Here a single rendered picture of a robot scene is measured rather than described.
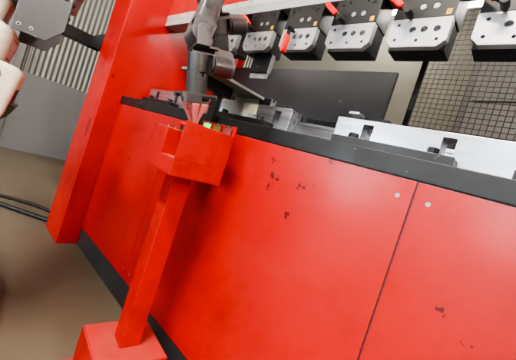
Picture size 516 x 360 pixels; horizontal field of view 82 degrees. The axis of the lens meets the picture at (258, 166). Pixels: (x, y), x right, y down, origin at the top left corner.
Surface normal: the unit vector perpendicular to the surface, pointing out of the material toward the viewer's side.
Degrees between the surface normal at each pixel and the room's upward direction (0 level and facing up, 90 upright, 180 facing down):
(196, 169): 90
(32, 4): 90
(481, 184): 90
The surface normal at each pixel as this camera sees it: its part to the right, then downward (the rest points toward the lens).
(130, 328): 0.62, 0.22
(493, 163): -0.64, -0.19
